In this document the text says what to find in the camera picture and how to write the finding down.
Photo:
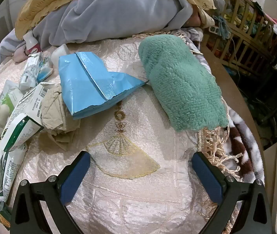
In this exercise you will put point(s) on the white power strip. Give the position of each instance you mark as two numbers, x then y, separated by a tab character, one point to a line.
214	29

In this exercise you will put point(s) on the black metal rack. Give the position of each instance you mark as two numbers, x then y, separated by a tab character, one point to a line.
275	97

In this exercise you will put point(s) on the wooden bed frame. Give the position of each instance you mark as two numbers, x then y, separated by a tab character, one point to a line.
228	78

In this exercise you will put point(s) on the white bottle pink label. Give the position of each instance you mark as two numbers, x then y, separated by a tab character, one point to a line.
32	47

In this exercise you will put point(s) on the green fleece cloth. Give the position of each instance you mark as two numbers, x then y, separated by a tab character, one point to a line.
184	82

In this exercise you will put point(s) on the white printed packet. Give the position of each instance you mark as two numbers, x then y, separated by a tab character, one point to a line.
32	62

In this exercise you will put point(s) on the wooden crib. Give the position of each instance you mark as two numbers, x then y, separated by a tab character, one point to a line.
243	46

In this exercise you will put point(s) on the translucent white plastic cup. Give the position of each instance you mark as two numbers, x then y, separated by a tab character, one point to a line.
60	52

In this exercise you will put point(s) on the brown white patterned blanket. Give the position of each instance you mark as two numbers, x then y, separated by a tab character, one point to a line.
241	136

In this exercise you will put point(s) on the blue white tissue packet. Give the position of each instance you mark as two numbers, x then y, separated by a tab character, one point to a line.
45	69

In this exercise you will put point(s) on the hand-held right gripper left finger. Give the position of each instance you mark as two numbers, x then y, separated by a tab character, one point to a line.
76	175

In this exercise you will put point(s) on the white light-green wrapper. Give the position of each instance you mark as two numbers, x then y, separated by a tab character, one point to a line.
10	97

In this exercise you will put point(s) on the crumpled white wrapper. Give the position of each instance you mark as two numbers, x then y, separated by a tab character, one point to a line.
28	80

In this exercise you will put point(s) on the blue plastic bag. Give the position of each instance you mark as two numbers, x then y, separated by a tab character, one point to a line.
79	85

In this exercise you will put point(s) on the teal knotted cloth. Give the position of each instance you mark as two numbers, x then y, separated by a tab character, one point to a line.
222	25

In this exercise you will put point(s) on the beige paper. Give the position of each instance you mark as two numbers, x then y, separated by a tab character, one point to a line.
55	112

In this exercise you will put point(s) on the white dark-green wrapper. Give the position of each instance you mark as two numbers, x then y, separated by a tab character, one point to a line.
18	136

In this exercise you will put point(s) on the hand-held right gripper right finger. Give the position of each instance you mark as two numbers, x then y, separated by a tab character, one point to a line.
206	178

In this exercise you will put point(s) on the pink cloth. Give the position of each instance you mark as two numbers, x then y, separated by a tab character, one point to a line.
20	54

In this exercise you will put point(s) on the grey fleece blanket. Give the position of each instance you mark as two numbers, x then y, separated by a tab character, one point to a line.
118	12

